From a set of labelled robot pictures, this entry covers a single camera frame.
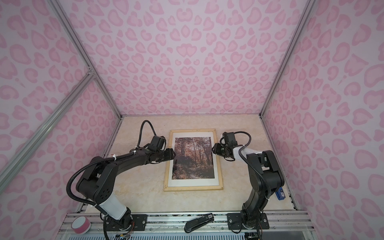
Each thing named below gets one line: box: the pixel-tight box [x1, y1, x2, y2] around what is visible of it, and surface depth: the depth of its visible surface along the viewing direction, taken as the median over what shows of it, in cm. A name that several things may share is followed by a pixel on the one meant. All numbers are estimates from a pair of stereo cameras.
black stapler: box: [184, 212, 215, 233], surface depth 72 cm
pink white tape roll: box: [71, 216, 91, 235], surface depth 71 cm
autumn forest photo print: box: [171, 136, 215, 180], surface depth 97 cm
